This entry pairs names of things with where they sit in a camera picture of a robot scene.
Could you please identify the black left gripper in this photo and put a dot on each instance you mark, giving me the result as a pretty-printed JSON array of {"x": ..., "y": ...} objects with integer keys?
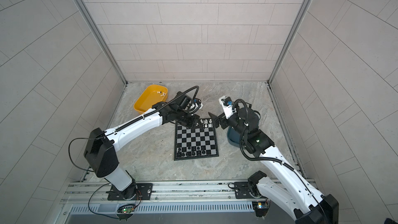
[{"x": 195, "y": 118}]

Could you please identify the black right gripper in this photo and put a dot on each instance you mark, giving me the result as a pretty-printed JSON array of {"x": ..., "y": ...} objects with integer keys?
[{"x": 217, "y": 119}]

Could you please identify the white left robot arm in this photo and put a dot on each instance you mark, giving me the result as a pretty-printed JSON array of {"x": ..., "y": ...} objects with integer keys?
[{"x": 102, "y": 146}]

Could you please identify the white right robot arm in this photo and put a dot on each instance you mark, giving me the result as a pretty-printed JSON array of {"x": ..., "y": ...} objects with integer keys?
[{"x": 304, "y": 203}]

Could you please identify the green circuit board left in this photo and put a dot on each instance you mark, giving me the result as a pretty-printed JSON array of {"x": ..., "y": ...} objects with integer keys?
[{"x": 126, "y": 209}]

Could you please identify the teal plastic tub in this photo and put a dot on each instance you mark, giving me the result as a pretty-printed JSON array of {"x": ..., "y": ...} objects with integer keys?
[{"x": 236, "y": 138}]

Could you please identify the black white chessboard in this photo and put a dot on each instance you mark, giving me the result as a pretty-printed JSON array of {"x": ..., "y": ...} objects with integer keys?
[{"x": 197, "y": 142}]

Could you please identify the yellow plastic tub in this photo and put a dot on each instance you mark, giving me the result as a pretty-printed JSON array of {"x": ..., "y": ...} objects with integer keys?
[{"x": 150, "y": 97}]

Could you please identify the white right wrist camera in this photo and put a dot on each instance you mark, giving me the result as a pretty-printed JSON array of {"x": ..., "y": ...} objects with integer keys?
[{"x": 227, "y": 106}]

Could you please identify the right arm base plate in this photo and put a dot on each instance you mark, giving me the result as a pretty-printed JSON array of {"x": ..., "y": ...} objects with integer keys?
[{"x": 244, "y": 190}]

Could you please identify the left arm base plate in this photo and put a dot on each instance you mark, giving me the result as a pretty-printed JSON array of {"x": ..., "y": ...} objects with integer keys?
[{"x": 140, "y": 191}]

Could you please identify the aluminium rail frame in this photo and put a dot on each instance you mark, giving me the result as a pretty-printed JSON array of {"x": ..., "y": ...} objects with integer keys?
[{"x": 167, "y": 197}]

